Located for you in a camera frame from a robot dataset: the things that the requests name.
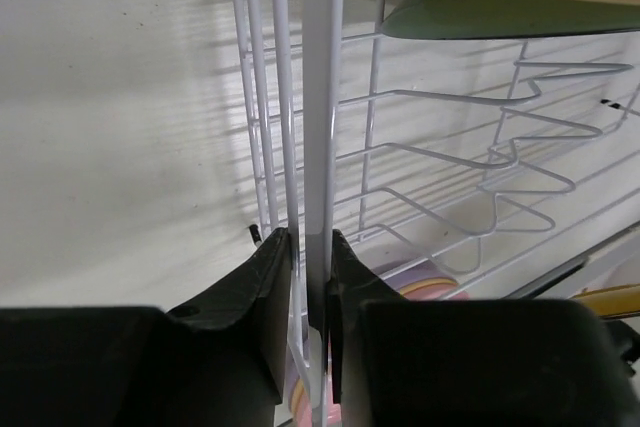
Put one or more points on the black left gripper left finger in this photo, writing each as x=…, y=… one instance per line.
x=217, y=359

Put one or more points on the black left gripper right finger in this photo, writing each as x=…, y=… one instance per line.
x=498, y=362

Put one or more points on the amber patterned small plate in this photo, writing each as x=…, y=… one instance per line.
x=612, y=303

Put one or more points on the yellow plate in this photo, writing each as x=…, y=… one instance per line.
x=418, y=286

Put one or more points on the clear wire dish rack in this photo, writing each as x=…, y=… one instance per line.
x=512, y=164

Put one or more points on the dark green plate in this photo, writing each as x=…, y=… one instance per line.
x=506, y=19

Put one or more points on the purple plate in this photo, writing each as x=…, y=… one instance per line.
x=423, y=281

